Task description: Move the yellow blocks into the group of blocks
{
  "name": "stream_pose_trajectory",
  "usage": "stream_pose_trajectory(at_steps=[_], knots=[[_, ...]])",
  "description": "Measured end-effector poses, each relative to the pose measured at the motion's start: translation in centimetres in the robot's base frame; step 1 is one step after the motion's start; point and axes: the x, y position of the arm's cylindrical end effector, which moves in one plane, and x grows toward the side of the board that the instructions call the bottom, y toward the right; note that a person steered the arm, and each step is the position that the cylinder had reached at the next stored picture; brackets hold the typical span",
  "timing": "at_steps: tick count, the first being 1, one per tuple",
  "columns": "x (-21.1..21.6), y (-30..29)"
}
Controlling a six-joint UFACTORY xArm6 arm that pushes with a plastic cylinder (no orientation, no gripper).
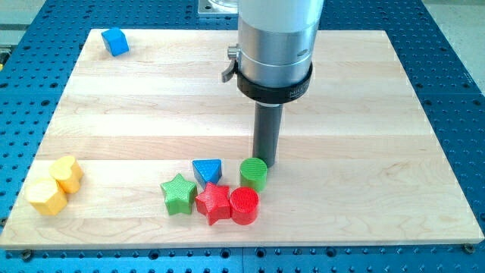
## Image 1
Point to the red cylinder block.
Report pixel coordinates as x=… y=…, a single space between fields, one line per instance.
x=244 y=202

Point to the green star block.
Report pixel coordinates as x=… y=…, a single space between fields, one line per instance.
x=179 y=195

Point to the blue cube block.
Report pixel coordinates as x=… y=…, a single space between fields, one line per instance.
x=115 y=41

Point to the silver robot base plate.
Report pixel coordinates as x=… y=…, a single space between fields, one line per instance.
x=212 y=8

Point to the green cylinder block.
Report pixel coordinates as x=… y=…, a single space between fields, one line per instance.
x=253 y=173

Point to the blue triangle block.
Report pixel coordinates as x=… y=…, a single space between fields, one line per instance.
x=207 y=171

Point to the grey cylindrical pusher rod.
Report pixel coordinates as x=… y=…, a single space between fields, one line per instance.
x=266 y=132

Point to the yellow heart block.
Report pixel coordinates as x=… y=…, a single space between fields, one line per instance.
x=67 y=172

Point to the yellow hexagon block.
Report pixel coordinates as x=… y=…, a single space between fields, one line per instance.
x=46 y=196

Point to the red star block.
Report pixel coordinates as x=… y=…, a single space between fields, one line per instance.
x=214 y=203

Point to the light wooden board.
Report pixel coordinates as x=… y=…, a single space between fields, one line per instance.
x=358 y=162

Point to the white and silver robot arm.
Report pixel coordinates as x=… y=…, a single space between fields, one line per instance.
x=272 y=57

